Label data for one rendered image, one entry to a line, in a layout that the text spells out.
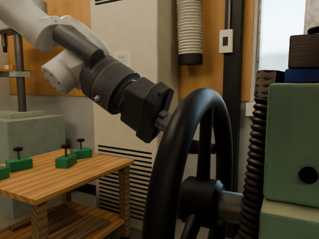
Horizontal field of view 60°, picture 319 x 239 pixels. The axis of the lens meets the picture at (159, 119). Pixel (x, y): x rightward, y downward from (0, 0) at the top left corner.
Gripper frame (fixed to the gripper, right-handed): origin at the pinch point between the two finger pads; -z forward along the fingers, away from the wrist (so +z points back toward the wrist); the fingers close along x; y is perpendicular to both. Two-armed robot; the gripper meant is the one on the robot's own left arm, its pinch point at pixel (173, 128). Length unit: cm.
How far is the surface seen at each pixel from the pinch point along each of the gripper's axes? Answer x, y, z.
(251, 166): 13.7, -10.9, -12.6
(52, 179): -85, 8, 51
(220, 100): 11.1, -1.6, -5.3
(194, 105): 15.1, -9.7, -4.9
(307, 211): 17.0, -14.8, -17.2
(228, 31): -36, 118, 33
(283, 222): 16.6, -16.6, -16.1
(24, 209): -176, 8, 92
